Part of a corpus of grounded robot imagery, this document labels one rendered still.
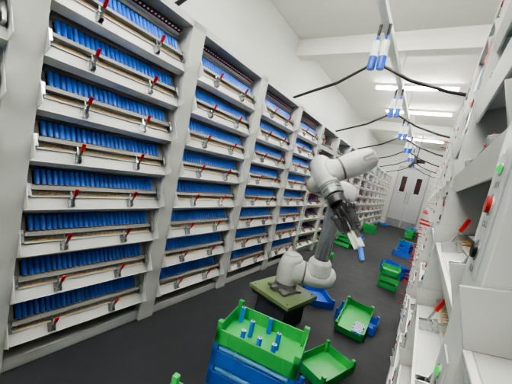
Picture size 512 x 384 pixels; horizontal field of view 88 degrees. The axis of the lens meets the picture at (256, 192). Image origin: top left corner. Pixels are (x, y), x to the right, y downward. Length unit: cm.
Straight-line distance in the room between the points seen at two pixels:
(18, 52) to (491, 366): 132
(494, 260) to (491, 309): 4
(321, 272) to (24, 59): 179
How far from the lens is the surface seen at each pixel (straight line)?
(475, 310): 28
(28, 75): 127
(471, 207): 98
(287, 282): 193
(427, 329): 84
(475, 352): 30
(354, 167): 122
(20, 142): 127
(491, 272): 28
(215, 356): 112
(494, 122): 101
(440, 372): 35
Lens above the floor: 104
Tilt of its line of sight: 5 degrees down
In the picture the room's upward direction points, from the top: 12 degrees clockwise
